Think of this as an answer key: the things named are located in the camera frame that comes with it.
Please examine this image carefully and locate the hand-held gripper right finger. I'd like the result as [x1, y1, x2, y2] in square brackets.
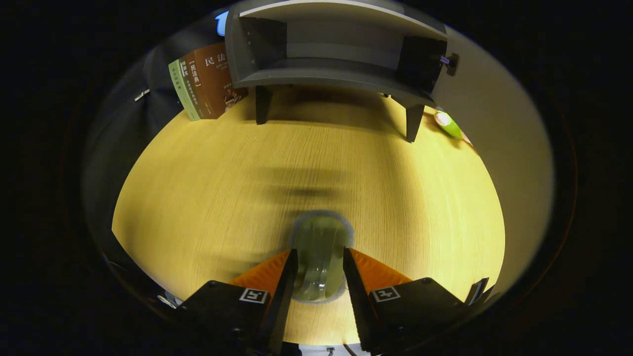
[343, 247, 468, 356]

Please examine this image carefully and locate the brown book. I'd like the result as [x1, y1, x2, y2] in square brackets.
[179, 55, 211, 120]
[188, 42, 249, 119]

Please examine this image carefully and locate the small green grey-rimmed object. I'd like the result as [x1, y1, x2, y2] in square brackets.
[289, 210, 355, 303]

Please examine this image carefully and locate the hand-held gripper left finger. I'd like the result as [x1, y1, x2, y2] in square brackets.
[181, 249, 299, 356]

